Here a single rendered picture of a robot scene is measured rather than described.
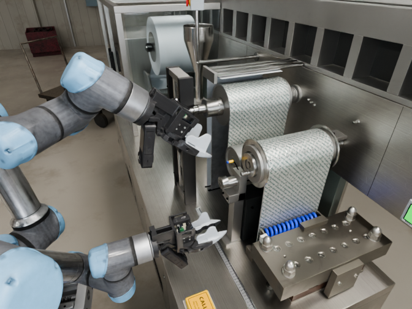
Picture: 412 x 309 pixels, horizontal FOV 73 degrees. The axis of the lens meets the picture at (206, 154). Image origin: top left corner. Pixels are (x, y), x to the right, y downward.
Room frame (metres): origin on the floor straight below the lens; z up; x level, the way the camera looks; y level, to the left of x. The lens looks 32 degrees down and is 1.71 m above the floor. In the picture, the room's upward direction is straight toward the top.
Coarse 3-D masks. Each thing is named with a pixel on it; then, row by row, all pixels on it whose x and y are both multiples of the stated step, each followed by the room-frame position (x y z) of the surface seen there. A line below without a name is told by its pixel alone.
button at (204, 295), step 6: (198, 294) 0.47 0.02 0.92; (204, 294) 0.47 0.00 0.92; (186, 300) 0.45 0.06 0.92; (192, 300) 0.45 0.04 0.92; (198, 300) 0.45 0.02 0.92; (204, 300) 0.45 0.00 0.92; (210, 300) 0.45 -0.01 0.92; (192, 306) 0.44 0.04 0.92; (198, 306) 0.44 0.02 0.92; (204, 306) 0.44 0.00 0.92; (210, 306) 0.44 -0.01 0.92
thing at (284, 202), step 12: (300, 180) 0.67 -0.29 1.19; (312, 180) 0.69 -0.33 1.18; (324, 180) 0.71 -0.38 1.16; (264, 192) 0.62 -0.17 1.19; (276, 192) 0.64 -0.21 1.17; (288, 192) 0.66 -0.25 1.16; (300, 192) 0.68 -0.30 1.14; (312, 192) 0.70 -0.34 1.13; (264, 204) 0.63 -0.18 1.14; (276, 204) 0.64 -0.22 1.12; (288, 204) 0.66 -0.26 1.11; (300, 204) 0.68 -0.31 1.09; (312, 204) 0.70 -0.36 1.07; (264, 216) 0.63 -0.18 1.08; (276, 216) 0.65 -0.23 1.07; (288, 216) 0.67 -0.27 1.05; (264, 228) 0.63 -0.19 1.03
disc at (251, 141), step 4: (248, 140) 0.72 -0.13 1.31; (252, 140) 0.70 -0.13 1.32; (244, 144) 0.74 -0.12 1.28; (248, 144) 0.72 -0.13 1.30; (252, 144) 0.70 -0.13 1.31; (256, 144) 0.68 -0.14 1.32; (260, 148) 0.66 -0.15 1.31; (260, 152) 0.66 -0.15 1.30; (264, 152) 0.64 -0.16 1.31; (264, 156) 0.64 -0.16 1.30; (264, 160) 0.63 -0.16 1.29; (264, 164) 0.63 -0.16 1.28; (268, 164) 0.62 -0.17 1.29; (264, 168) 0.63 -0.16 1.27; (268, 168) 0.62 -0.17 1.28; (264, 172) 0.63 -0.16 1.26; (268, 172) 0.61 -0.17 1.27; (264, 176) 0.62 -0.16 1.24; (268, 176) 0.61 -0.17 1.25; (264, 180) 0.62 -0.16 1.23; (256, 184) 0.66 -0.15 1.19; (260, 184) 0.64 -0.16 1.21; (264, 184) 0.62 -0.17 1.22
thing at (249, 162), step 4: (248, 152) 0.69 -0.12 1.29; (244, 156) 0.69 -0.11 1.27; (248, 156) 0.67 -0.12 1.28; (252, 156) 0.66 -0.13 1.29; (244, 160) 0.69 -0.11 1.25; (248, 160) 0.67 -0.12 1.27; (252, 160) 0.65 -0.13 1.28; (244, 164) 0.69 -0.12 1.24; (248, 164) 0.67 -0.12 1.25; (252, 164) 0.65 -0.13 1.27; (256, 164) 0.65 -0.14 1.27; (244, 168) 0.69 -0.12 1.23; (248, 168) 0.67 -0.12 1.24; (252, 168) 0.65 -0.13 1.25; (256, 168) 0.64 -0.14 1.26; (252, 172) 0.65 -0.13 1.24; (256, 172) 0.64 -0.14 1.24; (248, 176) 0.66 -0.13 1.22; (252, 176) 0.65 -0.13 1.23
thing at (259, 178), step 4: (332, 144) 0.73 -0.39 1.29; (244, 148) 0.72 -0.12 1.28; (248, 148) 0.69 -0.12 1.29; (252, 148) 0.68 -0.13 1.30; (256, 148) 0.67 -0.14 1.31; (244, 152) 0.72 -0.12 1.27; (252, 152) 0.68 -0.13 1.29; (256, 152) 0.66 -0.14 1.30; (256, 156) 0.65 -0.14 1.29; (260, 156) 0.65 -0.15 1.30; (256, 160) 0.65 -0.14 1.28; (260, 160) 0.64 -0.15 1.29; (260, 164) 0.63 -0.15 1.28; (260, 168) 0.63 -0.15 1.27; (260, 172) 0.63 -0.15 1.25; (256, 176) 0.64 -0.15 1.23; (260, 176) 0.63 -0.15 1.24; (252, 180) 0.66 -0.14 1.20; (256, 180) 0.64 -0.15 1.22; (260, 180) 0.63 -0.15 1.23
